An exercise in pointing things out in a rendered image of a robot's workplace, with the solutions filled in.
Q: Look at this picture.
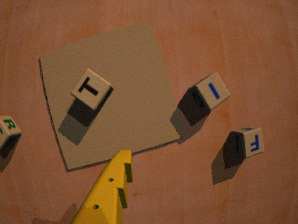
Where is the beige letter block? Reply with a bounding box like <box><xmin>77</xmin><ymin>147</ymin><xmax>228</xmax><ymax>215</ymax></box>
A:
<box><xmin>0</xmin><ymin>116</ymin><xmax>22</xmax><ymax>150</ymax></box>
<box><xmin>231</xmin><ymin>126</ymin><xmax>264</xmax><ymax>159</ymax></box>
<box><xmin>71</xmin><ymin>69</ymin><xmax>114</xmax><ymax>110</ymax></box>
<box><xmin>188</xmin><ymin>72</ymin><xmax>230</xmax><ymax>111</ymax></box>

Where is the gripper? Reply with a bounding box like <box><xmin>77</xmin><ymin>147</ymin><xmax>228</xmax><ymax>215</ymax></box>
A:
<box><xmin>71</xmin><ymin>150</ymin><xmax>133</xmax><ymax>224</ymax></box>

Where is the tan flat mat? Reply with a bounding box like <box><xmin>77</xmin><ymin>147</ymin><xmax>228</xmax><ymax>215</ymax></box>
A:
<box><xmin>40</xmin><ymin>21</ymin><xmax>185</xmax><ymax>170</ymax></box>

